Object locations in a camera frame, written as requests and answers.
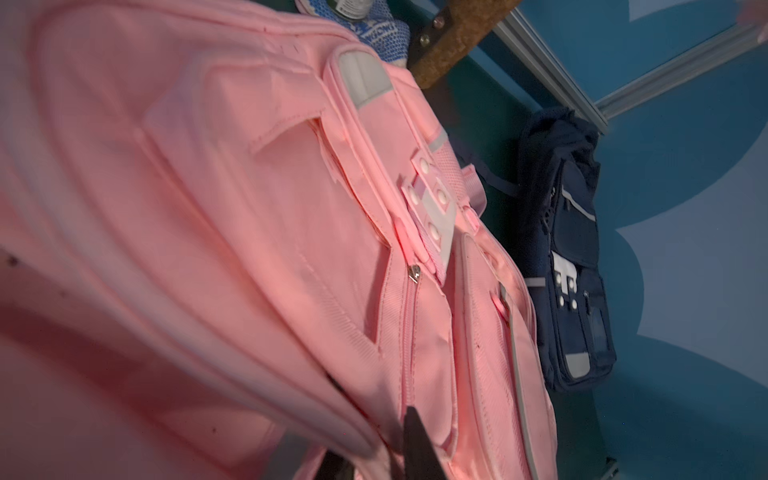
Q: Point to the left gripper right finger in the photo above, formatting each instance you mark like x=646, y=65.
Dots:
x=420, y=459

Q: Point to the navy blue backpack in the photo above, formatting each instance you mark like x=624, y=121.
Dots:
x=557, y=243

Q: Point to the pink backpack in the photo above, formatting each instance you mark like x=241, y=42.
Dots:
x=234, y=239

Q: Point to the pink cherry blossom tree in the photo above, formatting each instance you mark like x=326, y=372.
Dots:
x=451, y=35

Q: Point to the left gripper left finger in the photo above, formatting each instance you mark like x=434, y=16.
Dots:
x=334, y=467

